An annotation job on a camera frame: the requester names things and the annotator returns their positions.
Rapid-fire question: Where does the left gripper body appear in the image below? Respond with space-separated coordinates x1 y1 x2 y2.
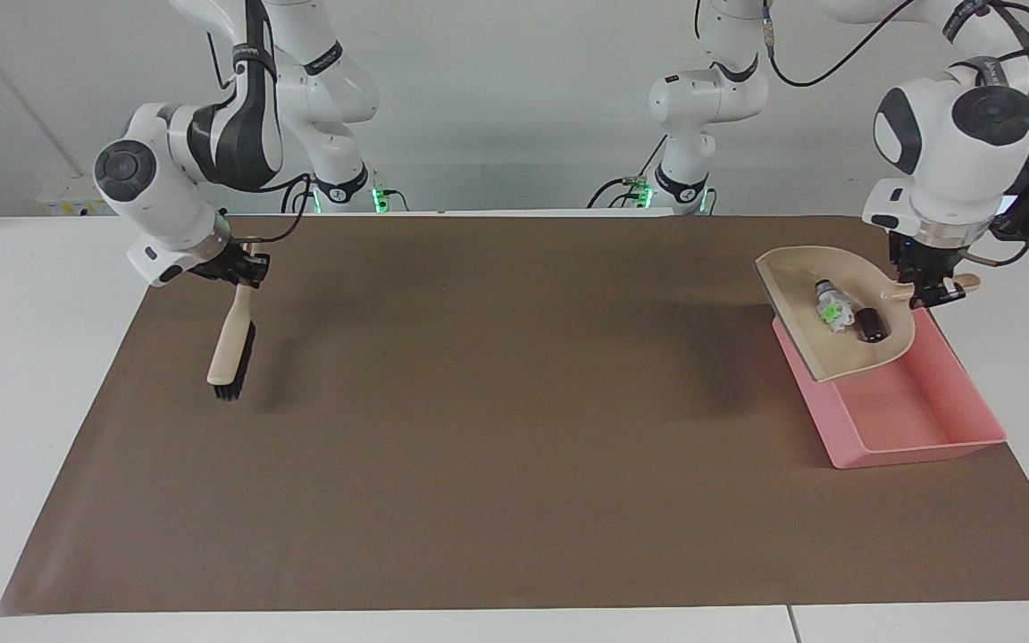
890 230 964 280

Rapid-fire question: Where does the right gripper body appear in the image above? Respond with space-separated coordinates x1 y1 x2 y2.
186 239 242 281

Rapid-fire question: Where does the beige brush with black bristles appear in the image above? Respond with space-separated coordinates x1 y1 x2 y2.
206 239 258 401

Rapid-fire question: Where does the beige dustpan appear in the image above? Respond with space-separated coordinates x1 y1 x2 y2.
754 246 983 384

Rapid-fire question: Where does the pink plastic bin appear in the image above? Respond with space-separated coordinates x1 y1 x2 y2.
772 308 1008 471

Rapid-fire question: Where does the black cylindrical capacitor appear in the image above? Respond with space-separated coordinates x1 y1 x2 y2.
854 306 890 343

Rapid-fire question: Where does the small green-white bottle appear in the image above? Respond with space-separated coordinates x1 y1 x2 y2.
817 300 854 337

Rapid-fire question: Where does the white and yellow power strip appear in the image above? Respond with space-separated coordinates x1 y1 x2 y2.
36 175 115 218

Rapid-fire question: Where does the black cable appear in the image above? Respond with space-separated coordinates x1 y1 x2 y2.
251 173 314 245
766 0 919 88
588 134 669 210
961 183 1029 267

